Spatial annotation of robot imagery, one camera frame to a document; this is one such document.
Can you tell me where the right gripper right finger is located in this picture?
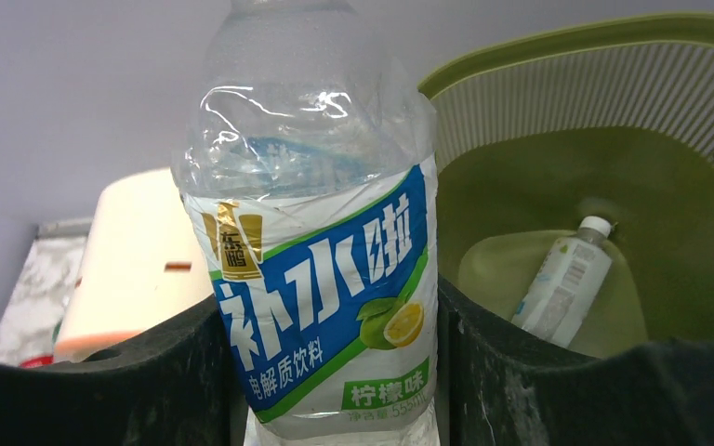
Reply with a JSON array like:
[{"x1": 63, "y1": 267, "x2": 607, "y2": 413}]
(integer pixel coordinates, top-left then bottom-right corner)
[{"x1": 435, "y1": 280, "x2": 714, "y2": 445}]

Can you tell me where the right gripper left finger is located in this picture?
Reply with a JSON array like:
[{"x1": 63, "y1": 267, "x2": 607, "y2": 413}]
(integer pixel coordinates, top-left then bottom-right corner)
[{"x1": 0, "y1": 298, "x2": 233, "y2": 445}]

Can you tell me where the white label bottle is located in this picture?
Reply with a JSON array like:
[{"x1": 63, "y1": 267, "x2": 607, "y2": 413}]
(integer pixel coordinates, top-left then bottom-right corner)
[{"x1": 511, "y1": 216, "x2": 613, "y2": 348}]

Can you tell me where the blue lemon label bottle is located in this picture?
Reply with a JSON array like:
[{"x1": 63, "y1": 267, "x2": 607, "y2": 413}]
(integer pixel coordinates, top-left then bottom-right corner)
[{"x1": 173, "y1": 1, "x2": 438, "y2": 445}]

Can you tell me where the green plastic waste bin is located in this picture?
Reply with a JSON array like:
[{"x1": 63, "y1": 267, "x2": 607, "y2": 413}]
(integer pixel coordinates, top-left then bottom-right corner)
[{"x1": 420, "y1": 13, "x2": 714, "y2": 357}]

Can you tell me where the cream round drawer cabinet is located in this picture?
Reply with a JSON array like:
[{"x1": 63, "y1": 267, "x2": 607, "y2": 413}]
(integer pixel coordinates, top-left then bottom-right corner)
[{"x1": 53, "y1": 168, "x2": 212, "y2": 362}]

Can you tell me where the small red label bottle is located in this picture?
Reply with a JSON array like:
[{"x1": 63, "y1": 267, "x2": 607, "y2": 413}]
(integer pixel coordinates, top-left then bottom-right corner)
[{"x1": 19, "y1": 354, "x2": 54, "y2": 369}]

